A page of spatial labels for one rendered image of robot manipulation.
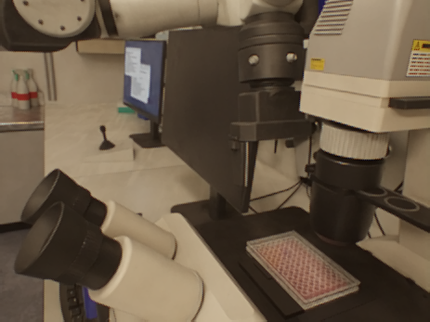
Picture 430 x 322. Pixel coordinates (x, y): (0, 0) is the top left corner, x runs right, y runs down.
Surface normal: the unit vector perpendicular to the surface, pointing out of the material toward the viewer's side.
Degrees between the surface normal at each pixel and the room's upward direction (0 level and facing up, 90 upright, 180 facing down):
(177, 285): 61
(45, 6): 108
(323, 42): 90
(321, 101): 90
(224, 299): 0
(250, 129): 82
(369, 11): 73
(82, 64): 90
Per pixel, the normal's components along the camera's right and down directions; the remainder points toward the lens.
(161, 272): 0.75, -0.48
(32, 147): 0.44, 0.29
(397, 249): -0.90, 0.09
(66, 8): 0.23, 0.57
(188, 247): 0.05, -0.95
